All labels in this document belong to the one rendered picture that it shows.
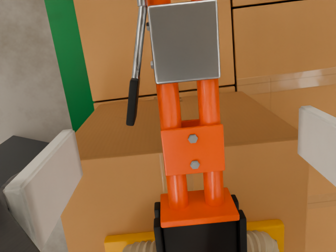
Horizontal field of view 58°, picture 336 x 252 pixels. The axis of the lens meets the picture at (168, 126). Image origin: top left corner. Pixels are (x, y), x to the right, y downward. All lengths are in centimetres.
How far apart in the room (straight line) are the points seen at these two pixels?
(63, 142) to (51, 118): 134
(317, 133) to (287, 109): 75
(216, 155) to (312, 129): 15
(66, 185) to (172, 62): 16
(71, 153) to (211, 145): 17
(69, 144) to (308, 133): 13
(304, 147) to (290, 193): 35
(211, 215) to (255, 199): 20
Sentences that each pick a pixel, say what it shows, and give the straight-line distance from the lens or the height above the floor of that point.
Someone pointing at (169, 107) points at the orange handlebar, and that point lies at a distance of 30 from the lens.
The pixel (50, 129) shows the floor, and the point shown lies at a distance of 152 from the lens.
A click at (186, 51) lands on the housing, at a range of 28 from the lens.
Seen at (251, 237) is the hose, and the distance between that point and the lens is 46.
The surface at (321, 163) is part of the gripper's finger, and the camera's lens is 17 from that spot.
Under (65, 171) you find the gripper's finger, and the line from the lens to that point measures 16.
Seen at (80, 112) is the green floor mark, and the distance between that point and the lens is 146.
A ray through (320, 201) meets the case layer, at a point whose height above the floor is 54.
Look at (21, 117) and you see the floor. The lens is 156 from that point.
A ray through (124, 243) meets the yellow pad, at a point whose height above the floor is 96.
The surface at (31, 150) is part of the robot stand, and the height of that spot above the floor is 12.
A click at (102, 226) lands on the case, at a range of 53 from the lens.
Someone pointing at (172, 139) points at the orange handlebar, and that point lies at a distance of 30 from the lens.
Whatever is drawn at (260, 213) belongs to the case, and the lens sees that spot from 53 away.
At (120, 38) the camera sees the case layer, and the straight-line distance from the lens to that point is 83.
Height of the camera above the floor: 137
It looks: 73 degrees down
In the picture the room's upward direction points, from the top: 175 degrees clockwise
